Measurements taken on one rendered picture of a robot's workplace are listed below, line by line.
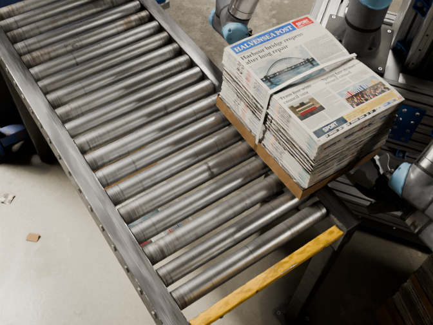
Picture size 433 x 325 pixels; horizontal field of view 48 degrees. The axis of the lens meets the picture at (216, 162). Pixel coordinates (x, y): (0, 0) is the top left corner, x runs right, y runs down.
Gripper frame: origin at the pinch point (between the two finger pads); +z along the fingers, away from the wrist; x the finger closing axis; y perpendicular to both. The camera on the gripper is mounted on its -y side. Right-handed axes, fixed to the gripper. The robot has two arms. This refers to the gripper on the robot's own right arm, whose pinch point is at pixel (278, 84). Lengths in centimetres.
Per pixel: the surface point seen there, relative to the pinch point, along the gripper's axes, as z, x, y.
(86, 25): -55, -39, -3
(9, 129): -87, -68, -73
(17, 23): -68, -57, -5
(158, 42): -35.4, -22.6, -1.9
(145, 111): -10.8, -40.9, -2.7
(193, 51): -24.9, -15.6, -0.3
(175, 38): -33.4, -17.2, -0.5
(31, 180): -66, -68, -86
